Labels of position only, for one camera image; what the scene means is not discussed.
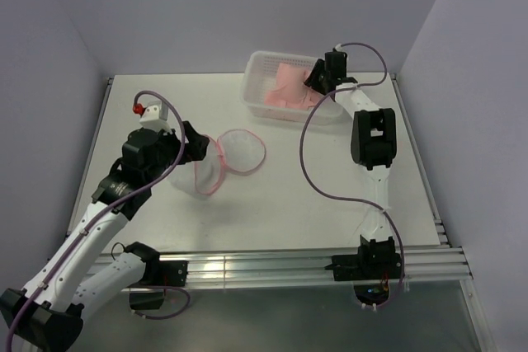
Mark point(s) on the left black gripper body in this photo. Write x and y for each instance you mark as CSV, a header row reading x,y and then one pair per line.
x,y
169,147

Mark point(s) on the pink bra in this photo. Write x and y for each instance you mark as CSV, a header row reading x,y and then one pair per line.
x,y
289,91

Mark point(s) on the white mesh laundry bag pink zipper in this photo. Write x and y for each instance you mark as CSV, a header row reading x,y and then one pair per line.
x,y
237,151

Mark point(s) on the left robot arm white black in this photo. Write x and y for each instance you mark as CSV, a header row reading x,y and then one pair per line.
x,y
50,310

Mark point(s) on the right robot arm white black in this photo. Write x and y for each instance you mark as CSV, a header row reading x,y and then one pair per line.
x,y
373,149

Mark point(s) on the white plastic perforated basket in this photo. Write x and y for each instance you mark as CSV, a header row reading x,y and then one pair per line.
x,y
273,86

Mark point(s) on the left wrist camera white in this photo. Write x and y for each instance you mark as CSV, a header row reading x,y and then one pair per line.
x,y
153,116

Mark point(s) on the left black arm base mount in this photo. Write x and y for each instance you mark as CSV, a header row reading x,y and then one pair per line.
x,y
160,289

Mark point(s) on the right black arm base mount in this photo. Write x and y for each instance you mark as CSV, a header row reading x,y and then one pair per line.
x,y
377,278

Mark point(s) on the aluminium rail frame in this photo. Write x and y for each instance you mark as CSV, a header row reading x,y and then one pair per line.
x,y
298,268

